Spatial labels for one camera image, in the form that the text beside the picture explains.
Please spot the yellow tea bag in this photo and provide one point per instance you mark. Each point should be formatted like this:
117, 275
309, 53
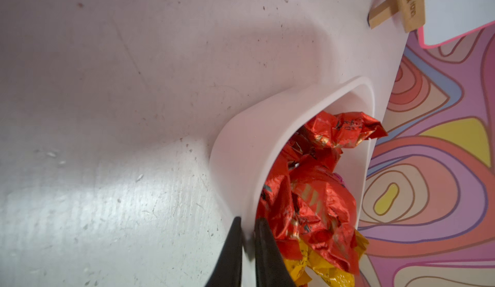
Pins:
325, 269

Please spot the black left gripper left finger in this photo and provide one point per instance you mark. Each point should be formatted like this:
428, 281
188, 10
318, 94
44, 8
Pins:
228, 269

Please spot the red tea bag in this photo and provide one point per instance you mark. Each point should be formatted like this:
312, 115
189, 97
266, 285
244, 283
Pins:
299, 150
342, 131
310, 205

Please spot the pink framed whiteboard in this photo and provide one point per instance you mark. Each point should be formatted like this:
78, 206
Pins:
447, 20

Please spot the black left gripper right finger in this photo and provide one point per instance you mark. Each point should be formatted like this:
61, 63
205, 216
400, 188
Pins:
269, 266

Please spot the wooden easel stand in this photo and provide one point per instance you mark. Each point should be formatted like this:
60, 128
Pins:
412, 13

